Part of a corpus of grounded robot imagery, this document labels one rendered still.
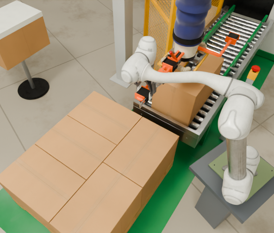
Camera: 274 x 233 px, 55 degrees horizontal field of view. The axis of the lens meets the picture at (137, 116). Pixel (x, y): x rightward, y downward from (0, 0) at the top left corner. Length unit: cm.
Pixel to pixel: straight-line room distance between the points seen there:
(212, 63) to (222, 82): 114
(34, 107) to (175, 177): 192
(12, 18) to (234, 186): 257
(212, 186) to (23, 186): 142
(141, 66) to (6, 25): 193
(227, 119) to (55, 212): 140
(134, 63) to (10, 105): 251
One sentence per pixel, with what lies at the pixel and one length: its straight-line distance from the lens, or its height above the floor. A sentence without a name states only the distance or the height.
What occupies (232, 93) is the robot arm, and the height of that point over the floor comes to 155.
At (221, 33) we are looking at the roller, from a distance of 379.
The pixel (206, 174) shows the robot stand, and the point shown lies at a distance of 199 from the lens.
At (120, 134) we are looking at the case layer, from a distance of 235.
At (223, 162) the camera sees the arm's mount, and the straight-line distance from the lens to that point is 206.
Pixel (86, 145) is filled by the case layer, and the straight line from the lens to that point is 232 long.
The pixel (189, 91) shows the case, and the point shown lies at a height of 95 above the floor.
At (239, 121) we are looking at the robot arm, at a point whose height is 156.
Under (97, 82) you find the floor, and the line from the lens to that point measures 363.
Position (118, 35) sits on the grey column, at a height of 71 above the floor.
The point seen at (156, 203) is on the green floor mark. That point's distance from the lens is 265.
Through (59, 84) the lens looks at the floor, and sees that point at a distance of 370.
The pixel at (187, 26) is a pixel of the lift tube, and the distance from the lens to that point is 190.
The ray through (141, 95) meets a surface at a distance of 167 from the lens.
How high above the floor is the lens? 246
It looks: 50 degrees down
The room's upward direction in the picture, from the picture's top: 2 degrees clockwise
